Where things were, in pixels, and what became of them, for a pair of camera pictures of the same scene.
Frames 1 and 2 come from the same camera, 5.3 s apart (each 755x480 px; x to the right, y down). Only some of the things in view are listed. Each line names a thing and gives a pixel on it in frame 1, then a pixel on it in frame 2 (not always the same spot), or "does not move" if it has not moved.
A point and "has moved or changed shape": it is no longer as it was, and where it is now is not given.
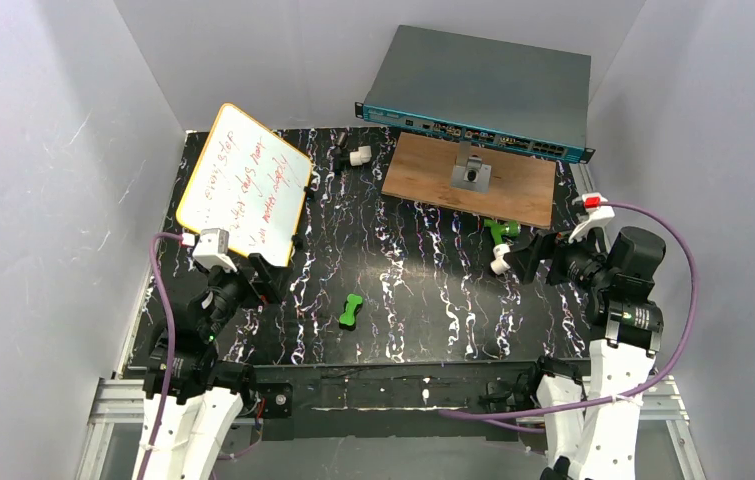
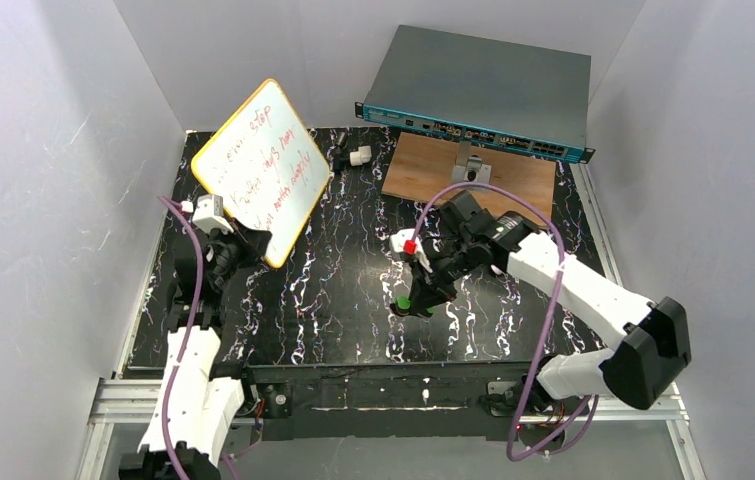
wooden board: x=521 y=185 does not move
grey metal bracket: x=470 y=173 does not move
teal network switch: x=511 y=96 does not move
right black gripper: x=542 y=250 → x=437 y=274
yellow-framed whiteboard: x=248 y=180 has moved or changed shape
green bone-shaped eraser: x=347 y=319 → x=403 y=303
